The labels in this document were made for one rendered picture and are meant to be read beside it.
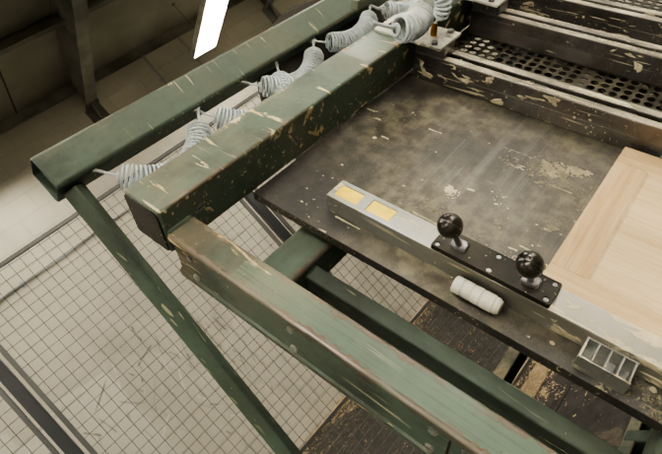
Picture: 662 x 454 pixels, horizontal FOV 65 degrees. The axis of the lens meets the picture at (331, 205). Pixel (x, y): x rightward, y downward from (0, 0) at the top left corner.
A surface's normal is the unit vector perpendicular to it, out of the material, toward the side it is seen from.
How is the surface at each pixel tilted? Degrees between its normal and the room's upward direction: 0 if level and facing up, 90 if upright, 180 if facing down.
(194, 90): 90
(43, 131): 90
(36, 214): 90
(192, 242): 55
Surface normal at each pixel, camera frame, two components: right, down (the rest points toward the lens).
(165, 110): 0.41, -0.35
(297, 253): -0.04, -0.72
